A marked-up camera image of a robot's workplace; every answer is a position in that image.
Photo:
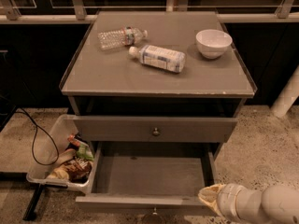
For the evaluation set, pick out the white cylindrical post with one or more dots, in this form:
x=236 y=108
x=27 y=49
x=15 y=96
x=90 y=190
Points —
x=288 y=96

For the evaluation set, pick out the grey drawer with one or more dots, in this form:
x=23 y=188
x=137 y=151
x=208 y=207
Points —
x=139 y=178
x=155 y=129

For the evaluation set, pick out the green snack bag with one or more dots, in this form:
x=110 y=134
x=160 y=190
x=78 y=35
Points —
x=84 y=152

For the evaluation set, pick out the white ceramic bowl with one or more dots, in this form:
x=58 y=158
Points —
x=213 y=43

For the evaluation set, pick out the grey top drawer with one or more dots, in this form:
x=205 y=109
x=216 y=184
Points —
x=155 y=129

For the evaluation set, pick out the white labelled plastic bottle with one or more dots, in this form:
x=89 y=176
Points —
x=166 y=59

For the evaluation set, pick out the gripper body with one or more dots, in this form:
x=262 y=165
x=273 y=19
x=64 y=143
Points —
x=230 y=200

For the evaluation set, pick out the grey drawer cabinet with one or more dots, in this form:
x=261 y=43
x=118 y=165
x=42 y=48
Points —
x=111 y=83

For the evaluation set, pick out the clear plastic snack bin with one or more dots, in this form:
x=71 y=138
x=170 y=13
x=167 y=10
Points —
x=46 y=151

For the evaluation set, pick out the brown snack bag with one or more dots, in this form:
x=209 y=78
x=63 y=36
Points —
x=73 y=170

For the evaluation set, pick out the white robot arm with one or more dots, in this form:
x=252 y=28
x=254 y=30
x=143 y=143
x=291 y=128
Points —
x=274 y=205

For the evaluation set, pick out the clear crushed water bottle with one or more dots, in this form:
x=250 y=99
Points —
x=126 y=36

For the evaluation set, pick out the metal railing frame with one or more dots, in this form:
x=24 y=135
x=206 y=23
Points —
x=83 y=10

